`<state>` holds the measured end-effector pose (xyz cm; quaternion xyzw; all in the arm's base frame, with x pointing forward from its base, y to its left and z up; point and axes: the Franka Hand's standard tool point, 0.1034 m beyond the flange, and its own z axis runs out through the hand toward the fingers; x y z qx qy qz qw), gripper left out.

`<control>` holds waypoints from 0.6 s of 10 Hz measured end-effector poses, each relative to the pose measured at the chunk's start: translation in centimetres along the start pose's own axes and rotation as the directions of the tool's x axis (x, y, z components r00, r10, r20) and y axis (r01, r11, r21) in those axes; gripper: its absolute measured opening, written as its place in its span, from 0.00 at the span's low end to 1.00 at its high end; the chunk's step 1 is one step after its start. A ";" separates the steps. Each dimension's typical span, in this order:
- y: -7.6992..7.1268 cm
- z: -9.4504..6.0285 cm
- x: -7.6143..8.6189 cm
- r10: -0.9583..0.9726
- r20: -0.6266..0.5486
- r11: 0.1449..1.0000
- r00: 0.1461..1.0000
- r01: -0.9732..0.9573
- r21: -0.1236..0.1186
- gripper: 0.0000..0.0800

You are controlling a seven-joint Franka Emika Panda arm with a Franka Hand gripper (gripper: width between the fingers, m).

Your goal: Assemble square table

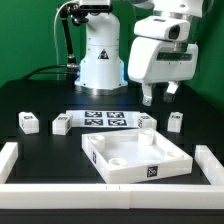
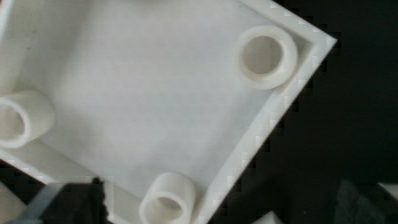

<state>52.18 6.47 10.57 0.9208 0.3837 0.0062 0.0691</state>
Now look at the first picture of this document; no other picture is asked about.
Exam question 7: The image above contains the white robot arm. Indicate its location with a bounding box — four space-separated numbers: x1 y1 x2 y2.
58 0 207 106

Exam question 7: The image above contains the white U-shaped obstacle fence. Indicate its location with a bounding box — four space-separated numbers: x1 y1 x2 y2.
0 142 224 209

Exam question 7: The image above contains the fiducial marker sheet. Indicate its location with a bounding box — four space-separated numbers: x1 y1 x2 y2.
66 110 137 128

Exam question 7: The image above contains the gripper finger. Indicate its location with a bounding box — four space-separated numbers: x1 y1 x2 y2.
142 83 153 106
163 81 179 103

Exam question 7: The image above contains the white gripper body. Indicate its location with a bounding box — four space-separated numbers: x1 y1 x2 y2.
128 37 198 83

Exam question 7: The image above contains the white square table top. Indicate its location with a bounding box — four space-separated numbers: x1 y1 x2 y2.
82 128 193 184

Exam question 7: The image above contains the grey hose at robot base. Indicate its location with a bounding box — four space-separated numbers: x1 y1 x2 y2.
53 0 76 66

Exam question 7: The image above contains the black cable on table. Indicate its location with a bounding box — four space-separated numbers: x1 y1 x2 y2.
21 63 81 81

